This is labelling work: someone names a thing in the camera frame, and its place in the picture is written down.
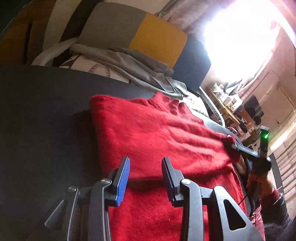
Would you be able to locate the person's right hand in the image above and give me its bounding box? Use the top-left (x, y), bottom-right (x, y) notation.
top-left (241, 172), bottom-right (275, 202)

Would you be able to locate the grey garment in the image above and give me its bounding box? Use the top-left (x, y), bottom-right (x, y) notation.
top-left (70, 44), bottom-right (188, 100)

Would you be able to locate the white curved tube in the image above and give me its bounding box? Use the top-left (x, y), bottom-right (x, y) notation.
top-left (32, 37), bottom-right (79, 66)

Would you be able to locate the red knitted sweater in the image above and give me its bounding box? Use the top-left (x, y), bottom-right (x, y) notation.
top-left (89, 93), bottom-right (246, 240)

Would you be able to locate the dark sleeved right forearm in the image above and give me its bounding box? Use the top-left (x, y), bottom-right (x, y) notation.
top-left (260, 189), bottom-right (293, 228)

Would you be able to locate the cluttered wooden desk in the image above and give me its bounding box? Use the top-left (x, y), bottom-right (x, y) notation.
top-left (210, 83), bottom-right (264, 150)

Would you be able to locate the white patterned pillow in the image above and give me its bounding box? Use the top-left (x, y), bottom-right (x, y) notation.
top-left (59, 55), bottom-right (130, 83)

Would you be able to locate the grey yellow blue cushion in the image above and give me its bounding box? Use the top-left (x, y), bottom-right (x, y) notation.
top-left (78, 2), bottom-right (211, 91)

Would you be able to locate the white Happiness pillow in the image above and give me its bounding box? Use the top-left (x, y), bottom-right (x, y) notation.
top-left (182, 92), bottom-right (210, 118)

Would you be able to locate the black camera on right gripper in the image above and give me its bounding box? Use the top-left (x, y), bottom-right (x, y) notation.
top-left (258, 126), bottom-right (270, 158)

